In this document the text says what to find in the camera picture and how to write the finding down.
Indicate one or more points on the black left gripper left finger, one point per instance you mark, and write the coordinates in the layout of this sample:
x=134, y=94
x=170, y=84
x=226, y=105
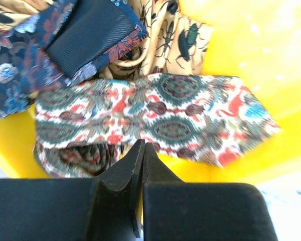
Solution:
x=117, y=207

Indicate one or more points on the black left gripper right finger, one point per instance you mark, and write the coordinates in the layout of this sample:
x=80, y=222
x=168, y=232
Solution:
x=166, y=201

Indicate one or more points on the paisley flamingo patterned tie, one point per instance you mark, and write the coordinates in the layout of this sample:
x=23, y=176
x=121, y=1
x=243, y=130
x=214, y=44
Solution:
x=82, y=130

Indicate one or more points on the beige beetle patterned tie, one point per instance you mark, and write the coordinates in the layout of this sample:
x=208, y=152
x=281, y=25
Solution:
x=176, y=43

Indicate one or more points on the navy floral patterned tie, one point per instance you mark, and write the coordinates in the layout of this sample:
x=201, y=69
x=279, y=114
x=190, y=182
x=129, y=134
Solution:
x=62, y=46

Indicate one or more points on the yellow plastic tray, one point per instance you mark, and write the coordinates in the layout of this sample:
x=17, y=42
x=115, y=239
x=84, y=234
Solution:
x=257, y=41

